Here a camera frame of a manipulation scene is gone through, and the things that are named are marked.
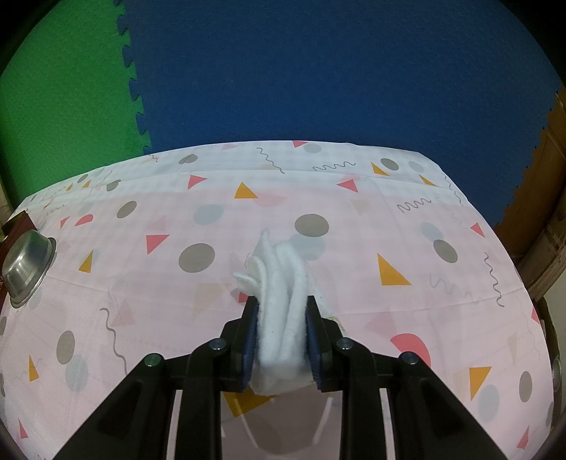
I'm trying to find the plain white sock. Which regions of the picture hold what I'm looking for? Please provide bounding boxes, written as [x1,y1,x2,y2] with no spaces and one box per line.
[233,229,346,394]

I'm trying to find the steel bowl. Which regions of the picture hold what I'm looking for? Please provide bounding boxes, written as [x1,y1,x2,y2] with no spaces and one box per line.
[1,231,57,309]

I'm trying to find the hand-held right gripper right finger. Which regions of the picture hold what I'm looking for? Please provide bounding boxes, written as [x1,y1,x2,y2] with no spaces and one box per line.
[305,295,514,460]

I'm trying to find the cardboard box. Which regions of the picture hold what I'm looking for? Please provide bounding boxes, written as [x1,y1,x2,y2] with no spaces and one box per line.
[517,221,566,301]

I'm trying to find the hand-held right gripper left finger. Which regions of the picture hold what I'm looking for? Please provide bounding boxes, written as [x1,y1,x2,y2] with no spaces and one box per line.
[55,295,261,460]

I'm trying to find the orange foam mat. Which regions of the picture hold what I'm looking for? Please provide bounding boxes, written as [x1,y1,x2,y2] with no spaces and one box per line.
[493,86,566,248]

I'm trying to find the blue foam mat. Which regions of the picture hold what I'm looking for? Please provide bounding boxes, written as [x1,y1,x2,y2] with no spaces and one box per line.
[112,0,562,231]

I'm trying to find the red and gold box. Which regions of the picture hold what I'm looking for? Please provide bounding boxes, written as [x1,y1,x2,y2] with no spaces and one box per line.
[0,211,38,306]

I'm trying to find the green foam mat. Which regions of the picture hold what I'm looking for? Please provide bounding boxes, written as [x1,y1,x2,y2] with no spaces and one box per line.
[0,0,153,204]

